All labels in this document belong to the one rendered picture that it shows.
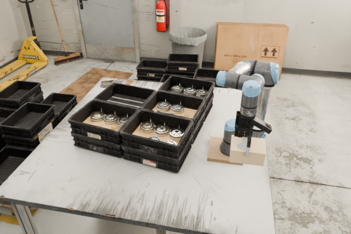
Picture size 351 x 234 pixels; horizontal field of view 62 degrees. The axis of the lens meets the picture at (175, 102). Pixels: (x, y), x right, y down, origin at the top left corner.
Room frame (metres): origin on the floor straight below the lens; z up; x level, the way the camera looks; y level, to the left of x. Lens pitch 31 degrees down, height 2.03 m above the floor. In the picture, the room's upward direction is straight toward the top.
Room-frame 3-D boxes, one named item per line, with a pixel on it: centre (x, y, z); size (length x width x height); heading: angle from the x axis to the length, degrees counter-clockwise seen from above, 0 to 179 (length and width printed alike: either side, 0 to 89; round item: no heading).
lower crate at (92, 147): (1.69, 0.49, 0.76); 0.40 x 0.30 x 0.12; 69
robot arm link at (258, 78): (1.22, -0.36, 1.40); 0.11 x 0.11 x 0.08; 65
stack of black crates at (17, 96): (2.67, 1.64, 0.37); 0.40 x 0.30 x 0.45; 169
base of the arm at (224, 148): (1.55, -0.38, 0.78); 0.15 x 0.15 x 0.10
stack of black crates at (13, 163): (1.80, 1.41, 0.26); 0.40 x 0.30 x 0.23; 169
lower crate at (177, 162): (1.54, 0.12, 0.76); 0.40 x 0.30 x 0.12; 69
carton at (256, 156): (1.12, -0.35, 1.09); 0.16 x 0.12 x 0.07; 79
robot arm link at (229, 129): (1.55, -0.38, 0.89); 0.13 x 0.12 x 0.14; 65
